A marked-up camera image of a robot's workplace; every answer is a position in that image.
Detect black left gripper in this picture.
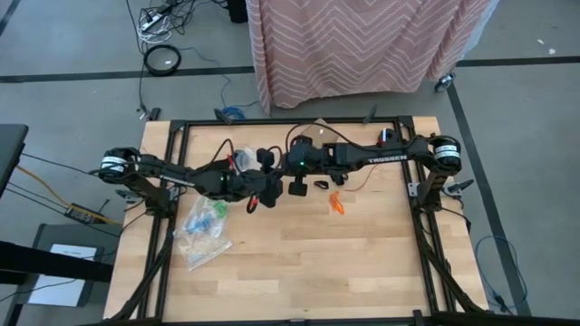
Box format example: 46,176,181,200
244,148,285,209

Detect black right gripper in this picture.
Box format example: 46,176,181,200
283,134,328,198

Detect pink chevron curtain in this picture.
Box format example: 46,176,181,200
244,0,499,115

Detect black floor box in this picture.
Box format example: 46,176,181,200
227,0,249,24

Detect grey floor mat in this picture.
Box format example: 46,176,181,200
27,223,124,309

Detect black power brick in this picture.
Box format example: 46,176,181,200
63,202,99,226

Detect white power strip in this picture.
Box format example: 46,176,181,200
139,12,165,32

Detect white paper sheet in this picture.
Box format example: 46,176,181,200
27,244,99,308

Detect black bar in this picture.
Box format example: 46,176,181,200
0,239,114,285

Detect black side desk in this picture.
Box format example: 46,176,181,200
0,123,30,200

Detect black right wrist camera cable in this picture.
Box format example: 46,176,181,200
285,121,363,153

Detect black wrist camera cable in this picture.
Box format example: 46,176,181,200
208,138,237,173
285,121,363,153

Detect black aluminium table frame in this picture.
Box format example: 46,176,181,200
76,115,580,326

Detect black left wrist camera cable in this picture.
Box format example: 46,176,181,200
208,138,237,173

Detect white cable coil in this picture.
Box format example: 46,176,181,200
137,24,174,45

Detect blue floor cable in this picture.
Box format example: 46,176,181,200
473,234,529,314

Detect yellow floor cable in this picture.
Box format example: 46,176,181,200
16,165,122,226

